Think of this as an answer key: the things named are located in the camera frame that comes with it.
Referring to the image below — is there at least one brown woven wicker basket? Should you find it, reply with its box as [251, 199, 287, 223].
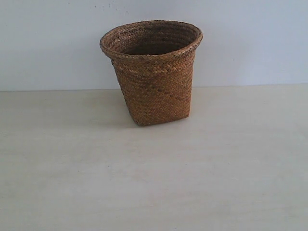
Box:
[100, 20, 203, 126]

